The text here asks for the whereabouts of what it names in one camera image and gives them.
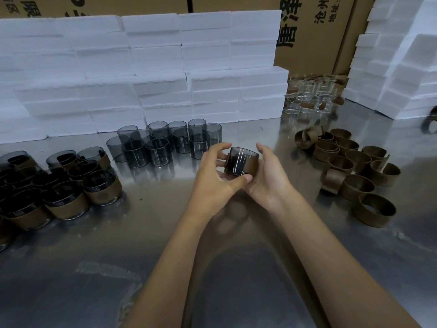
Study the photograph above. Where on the person's right hand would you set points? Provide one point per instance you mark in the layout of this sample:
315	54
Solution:
271	182

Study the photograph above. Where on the person's left hand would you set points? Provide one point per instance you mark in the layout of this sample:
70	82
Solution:
205	181

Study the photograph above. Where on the person's right thumb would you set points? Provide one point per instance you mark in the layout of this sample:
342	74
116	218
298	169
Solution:
263	151

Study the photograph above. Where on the person's left middle finger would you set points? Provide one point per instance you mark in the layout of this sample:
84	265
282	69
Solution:
223	156

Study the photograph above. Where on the person's left thumb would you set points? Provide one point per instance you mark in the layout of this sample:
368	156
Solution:
237	181

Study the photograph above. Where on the smoky glass cup brown sleeve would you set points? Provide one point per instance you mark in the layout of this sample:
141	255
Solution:
240	162

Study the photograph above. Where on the person's right forearm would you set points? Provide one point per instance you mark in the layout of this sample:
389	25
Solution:
341	263

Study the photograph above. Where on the person's left forearm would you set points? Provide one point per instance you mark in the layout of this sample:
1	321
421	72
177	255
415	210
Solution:
170	269

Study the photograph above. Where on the group of smoky grey glass cups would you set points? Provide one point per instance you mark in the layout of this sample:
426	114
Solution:
164	141

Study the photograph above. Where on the group of clear glass cups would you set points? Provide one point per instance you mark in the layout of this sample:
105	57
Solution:
310	93

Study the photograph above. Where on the group of brown paper sleeves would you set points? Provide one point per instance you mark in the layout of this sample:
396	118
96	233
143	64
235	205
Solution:
355	170

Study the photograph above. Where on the brown cardboard box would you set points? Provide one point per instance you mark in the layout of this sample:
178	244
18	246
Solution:
355	34
314	30
85	5

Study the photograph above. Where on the slanted stack of white foam boxes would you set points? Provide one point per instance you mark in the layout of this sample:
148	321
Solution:
399	58

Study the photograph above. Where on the dark round object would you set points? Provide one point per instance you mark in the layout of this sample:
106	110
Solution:
431	119

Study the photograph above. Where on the group of sleeved smoky cups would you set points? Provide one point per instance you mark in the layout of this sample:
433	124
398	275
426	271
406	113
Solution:
51	187

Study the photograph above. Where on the wall of white foam boxes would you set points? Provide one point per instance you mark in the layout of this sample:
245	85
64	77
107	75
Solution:
136	71

